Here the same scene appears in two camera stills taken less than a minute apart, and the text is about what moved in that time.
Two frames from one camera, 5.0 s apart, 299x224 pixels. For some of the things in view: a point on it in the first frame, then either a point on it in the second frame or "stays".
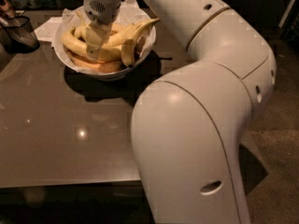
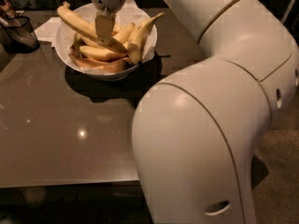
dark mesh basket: (18, 35) stays
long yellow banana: (106, 53) to (86, 24)
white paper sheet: (48, 29) stays
